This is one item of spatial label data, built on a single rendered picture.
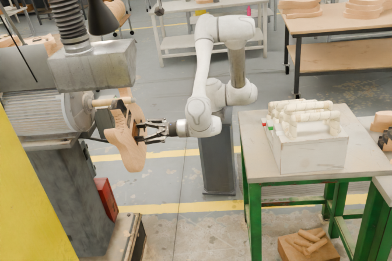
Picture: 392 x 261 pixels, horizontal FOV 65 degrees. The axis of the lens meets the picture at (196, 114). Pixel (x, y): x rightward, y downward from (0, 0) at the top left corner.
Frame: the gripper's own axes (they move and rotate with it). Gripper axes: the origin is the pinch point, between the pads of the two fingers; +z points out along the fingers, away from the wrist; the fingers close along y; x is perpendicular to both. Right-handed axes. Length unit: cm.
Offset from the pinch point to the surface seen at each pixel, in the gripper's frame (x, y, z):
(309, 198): -91, -1, -96
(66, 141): 9.5, -9.2, 29.2
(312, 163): -2, -23, -78
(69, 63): 47.4, -0.9, 12.3
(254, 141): -15, -1, -57
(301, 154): 4, -22, -74
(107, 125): -11.0, 14.8, 21.4
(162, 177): -129, 44, 18
